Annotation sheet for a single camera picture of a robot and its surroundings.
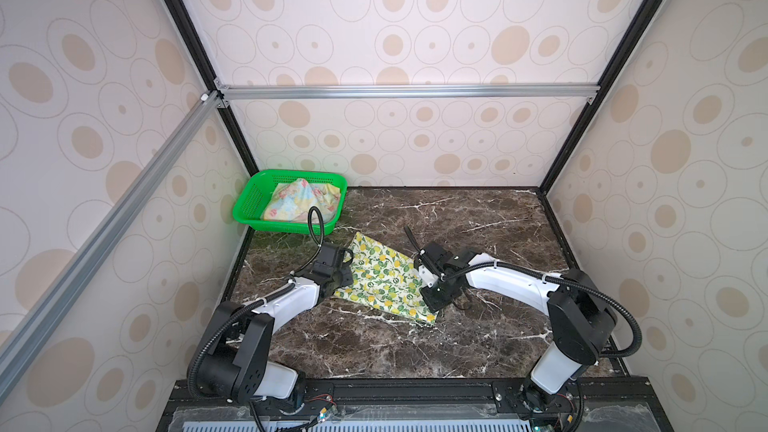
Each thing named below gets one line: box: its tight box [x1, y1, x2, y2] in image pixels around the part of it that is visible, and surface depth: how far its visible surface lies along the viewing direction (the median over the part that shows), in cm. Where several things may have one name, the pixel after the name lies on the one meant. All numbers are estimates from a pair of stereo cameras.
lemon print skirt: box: [334, 232, 439, 326], surface depth 95 cm
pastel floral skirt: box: [261, 178, 341, 223], surface depth 111 cm
